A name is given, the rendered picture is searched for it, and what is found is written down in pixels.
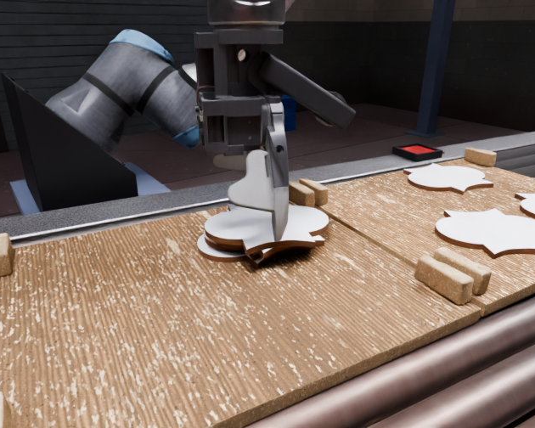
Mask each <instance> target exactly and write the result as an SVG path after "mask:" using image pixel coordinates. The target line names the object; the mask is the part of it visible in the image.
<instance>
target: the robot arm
mask: <svg viewBox="0 0 535 428"><path fill-rule="evenodd" d="M295 1H296V0H207V16H208V23H209V24H210V25H214V27H215V29H211V32H194V51H195V62H194V63H193V64H188V65H183V66H182V67H181V69H180V70H179V71H177V70H175V69H174V68H173V66H174V59H173V57H172V56H171V55H170V54H169V53H168V52H167V51H166V50H165V49H164V48H163V47H162V46H161V45H160V44H159V43H158V42H156V41H155V40H153V39H152V38H150V37H148V36H146V35H144V34H143V33H141V32H139V31H135V30H130V29H127V30H124V31H122V32H121V33H120V34H119V35H118V36H117V37H116V38H115V39H114V40H112V41H110V43H109V46H108V47H107V48H106V49H105V50H104V51H103V52H102V53H101V55H100V56H99V57H98V58H97V59H96V61H95V62H94V63H93V64H92V66H91V67H90V68H89V69H88V70H87V72H86V73H85V74H84V75H83V76H82V78H81V79H80V80H79V81H78V82H76V83H75V84H73V85H71V86H69V87H68V88H66V89H65V90H63V91H61V92H59V93H57V94H55V95H54V96H53V97H52V98H51V99H50V100H49V101H48V102H47V103H46V104H45V105H46V106H47V107H48V108H49V109H50V110H52V111H53V112H54V113H55V114H57V115H58V116H60V117H61V118H62V119H64V120H65V121H67V122H68V123H69V124H71V125H72V126H73V127H74V128H75V129H77V130H78V131H79V132H81V133H82V134H84V135H85V136H86V137H88V138H89V139H91V140H92V141H93V142H95V143H96V144H97V145H98V146H99V147H101V148H102V149H104V150H105V151H107V152H108V153H109V154H111V155H112V154H113V153H114V151H115V150H116V149H117V147H118V145H119V142H120V140H121V136H122V134H123V132H124V129H125V126H126V124H127V121H128V120H129V119H130V117H131V116H132V115H133V113H134V112H135V111H136V110H137V111H138V112H139V113H141V114H142V115H143V116H145V117H146V118H147V119H148V120H150V121H151V122H153V123H154V124H155V125H156V126H158V128H160V129H161V130H162V131H163V132H165V133H166V134H167V135H169V136H170V137H171V138H172V140H175V141H177V142H178V143H180V144H181V145H182V146H183V147H185V148H187V149H193V148H195V147H196V146H197V145H198V144H199V143H201V144H202V145H204V146H205V151H206V155H216V156H215V157H214V159H213V164H214V165H215V166H217V167H221V168H226V169H231V170H237V171H242V172H246V175H245V177H243V178H241V179H240V180H239V181H237V182H236V183H233V184H232V185H230V186H229V188H228V198H229V200H230V202H231V203H232V204H233V205H235V206H240V207H244V208H250V209H254V210H258V211H267V212H271V213H272V225H273V237H274V242H275V241H280V240H281V239H282V237H283V234H284V231H285V228H286V226H287V223H288V212H289V186H288V185H289V165H288V150H287V143H286V136H285V131H284V107H283V104H282V102H280V100H281V99H282V97H283V93H284V94H286V95H288V96H289V97H291V98H292V99H294V100H295V101H297V102H298V103H300V104H302V105H303V106H305V107H307V108H308V109H309V110H311V111H312V112H314V113H313V114H314V116H315V118H316V120H317V121H318V122H319V123H321V124H323V125H325V126H333V125H335V126H336V127H338V128H340V129H341V130H345V129H346V128H347V127H348V125H349V124H350V122H351V121H352V119H353V117H354V116H355V114H356V112H355V110H354V109H353V108H351V107H350V106H349V105H347V102H346V101H345V99H344V98H343V96H342V95H340V94H339V93H337V92H333V91H326V90H324V89H323V88H321V87H320V86H319V85H317V84H316V83H314V82H312V81H311V80H309V79H308V78H306V77H305V76H304V75H302V74H301V73H299V72H298V71H296V70H294V69H293V68H291V67H290V66H288V65H287V64H286V63H284V62H283V61H281V60H280V59H278V58H276V57H275V56H273V55H272V54H270V53H267V52H264V51H262V44H279V43H283V30H280V29H279V25H282V24H283V23H284V22H285V14H286V13H287V12H288V10H289V9H290V7H291V6H292V5H293V3H294V2H295ZM259 77H260V78H259ZM264 158H265V160H264Z"/></svg>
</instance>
